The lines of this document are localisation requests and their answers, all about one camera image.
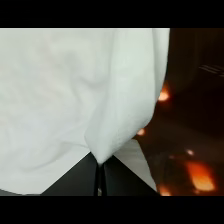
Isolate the white shirt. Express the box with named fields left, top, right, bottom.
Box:
left=0, top=28, right=171, bottom=196

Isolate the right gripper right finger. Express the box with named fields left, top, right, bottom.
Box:
left=101, top=154, right=159, bottom=197

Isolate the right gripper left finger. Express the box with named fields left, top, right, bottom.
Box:
left=40, top=151, right=101, bottom=197

